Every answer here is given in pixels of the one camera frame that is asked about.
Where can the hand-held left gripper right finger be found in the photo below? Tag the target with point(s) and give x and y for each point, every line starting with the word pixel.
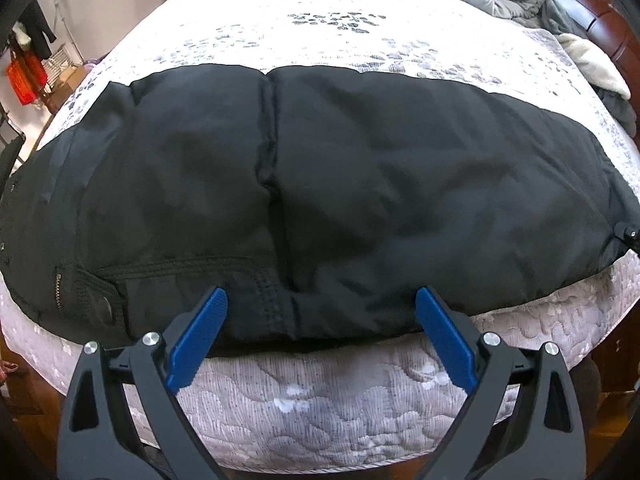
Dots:
pixel 445 340

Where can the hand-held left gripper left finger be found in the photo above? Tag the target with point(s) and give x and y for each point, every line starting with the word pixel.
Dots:
pixel 197 340

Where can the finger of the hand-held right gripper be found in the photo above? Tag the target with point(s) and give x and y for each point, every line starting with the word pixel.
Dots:
pixel 629 234

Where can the black padded jacket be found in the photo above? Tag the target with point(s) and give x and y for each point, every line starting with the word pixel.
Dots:
pixel 350 185

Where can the floral quilted bedspread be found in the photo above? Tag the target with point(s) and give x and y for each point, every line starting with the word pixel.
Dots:
pixel 320 410

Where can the white fleece blanket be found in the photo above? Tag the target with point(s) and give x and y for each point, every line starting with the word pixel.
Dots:
pixel 595 62

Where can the wooden headboard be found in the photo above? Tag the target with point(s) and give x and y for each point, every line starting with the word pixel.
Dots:
pixel 610 25

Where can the black folding chair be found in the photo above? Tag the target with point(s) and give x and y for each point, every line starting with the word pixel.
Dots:
pixel 10 150

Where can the cardboard box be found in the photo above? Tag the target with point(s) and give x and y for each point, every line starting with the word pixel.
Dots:
pixel 67 80

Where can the purple round object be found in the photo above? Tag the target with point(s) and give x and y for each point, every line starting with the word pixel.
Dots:
pixel 91 64

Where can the red bag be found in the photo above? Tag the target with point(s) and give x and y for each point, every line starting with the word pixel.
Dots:
pixel 25 80

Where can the black hanging garment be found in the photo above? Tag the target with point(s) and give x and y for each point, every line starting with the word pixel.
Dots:
pixel 42 25

